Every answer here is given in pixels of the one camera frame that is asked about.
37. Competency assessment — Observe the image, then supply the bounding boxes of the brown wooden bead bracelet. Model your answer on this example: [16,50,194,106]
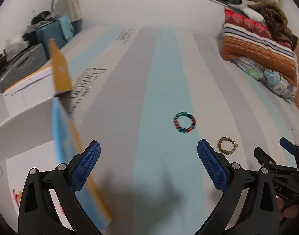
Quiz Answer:
[217,136,238,155]

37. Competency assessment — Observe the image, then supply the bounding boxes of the multicolour glass bead bracelet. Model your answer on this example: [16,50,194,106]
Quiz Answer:
[173,111,197,134]

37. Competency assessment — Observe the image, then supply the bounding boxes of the right hand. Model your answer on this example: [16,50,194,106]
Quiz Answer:
[277,197,299,221]

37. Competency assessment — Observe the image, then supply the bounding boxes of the white cardboard box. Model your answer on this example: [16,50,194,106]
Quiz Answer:
[0,39,106,234]

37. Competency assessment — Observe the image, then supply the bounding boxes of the floral blanket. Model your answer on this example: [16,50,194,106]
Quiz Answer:
[232,57,298,103]

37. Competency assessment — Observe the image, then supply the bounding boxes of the red striped pillow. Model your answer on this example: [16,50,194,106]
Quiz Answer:
[221,7,299,87]

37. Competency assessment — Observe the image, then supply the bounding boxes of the brown fuzzy blanket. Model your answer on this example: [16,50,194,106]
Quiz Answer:
[249,2,298,50]

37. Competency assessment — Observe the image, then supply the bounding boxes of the grey suitcase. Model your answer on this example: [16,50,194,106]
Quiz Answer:
[0,43,48,93]

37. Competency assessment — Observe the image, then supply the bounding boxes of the white pillow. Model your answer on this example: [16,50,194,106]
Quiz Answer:
[241,7,266,24]

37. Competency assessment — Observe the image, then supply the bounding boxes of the white plastic bag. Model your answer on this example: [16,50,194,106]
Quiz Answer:
[4,34,29,55]

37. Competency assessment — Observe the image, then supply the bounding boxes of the teal suitcase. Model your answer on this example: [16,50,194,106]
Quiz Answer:
[35,19,74,58]

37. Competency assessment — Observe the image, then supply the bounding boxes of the pile of dark clothes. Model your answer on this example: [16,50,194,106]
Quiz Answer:
[24,11,60,34]

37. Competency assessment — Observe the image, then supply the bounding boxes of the beige curtain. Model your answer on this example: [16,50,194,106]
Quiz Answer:
[67,0,82,22]

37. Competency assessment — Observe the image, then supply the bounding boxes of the red bead necklace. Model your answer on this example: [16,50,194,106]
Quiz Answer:
[12,188,24,208]

